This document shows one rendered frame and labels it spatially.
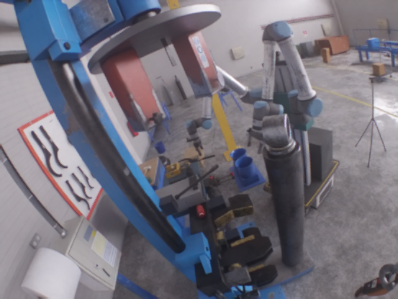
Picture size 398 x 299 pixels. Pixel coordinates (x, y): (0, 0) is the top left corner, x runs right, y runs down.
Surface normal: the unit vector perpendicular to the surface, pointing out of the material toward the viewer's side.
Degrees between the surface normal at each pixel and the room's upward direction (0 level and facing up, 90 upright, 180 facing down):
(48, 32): 90
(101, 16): 90
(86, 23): 90
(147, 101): 90
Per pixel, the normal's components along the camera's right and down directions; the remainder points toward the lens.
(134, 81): 0.72, 0.04
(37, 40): 0.11, 0.43
